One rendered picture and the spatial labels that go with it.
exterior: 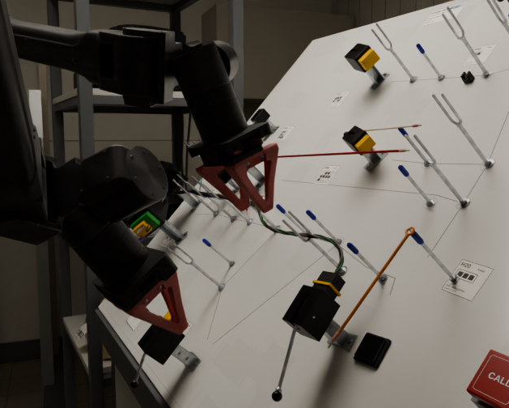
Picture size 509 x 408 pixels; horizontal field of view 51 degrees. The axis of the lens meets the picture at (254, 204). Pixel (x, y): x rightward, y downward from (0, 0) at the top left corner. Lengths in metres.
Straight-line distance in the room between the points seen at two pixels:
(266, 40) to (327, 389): 2.74
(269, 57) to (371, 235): 2.51
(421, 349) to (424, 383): 0.04
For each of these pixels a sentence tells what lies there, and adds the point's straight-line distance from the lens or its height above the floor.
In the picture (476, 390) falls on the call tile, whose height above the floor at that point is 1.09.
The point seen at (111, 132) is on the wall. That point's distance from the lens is 3.37.
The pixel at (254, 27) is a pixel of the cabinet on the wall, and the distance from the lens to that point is 3.29.
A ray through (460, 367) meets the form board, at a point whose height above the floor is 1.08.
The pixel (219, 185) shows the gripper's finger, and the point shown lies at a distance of 0.67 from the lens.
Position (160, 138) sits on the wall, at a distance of 3.41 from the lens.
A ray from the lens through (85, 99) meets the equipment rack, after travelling 1.52.
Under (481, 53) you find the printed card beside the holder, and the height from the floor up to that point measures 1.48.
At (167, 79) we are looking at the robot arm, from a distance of 0.65.
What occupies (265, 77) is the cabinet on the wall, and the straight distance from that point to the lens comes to 3.27.
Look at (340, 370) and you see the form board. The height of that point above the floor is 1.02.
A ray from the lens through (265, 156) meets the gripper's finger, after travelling 0.62.
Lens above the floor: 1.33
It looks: 7 degrees down
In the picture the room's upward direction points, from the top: straight up
